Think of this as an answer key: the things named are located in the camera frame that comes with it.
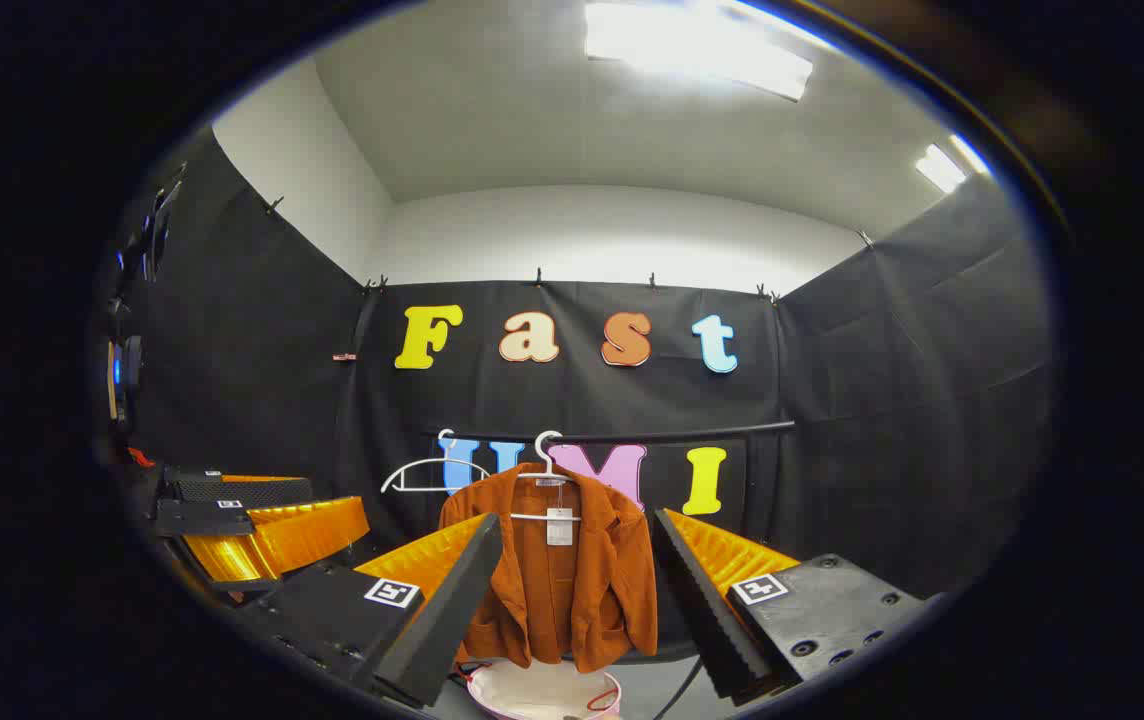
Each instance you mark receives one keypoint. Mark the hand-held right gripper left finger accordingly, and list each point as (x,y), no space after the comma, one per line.
(452,620)

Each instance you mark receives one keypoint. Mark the small ceiling light panel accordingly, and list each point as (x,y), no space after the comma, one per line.
(937,168)

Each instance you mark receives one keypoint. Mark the large ceiling light panel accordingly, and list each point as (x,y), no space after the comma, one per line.
(692,45)

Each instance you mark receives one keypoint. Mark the white plastic clothes hanger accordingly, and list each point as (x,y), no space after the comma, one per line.
(448,452)
(527,517)

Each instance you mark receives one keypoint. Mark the black metal clothes rack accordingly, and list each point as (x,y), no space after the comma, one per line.
(732,430)

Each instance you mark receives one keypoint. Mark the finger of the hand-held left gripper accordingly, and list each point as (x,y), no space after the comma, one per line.
(252,490)
(282,540)

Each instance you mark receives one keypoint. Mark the black backdrop cloth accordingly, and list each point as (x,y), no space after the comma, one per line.
(832,400)

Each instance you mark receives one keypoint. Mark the white round laundry hamper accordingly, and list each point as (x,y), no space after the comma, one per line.
(532,690)

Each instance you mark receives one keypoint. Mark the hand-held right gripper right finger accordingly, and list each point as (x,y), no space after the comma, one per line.
(702,610)

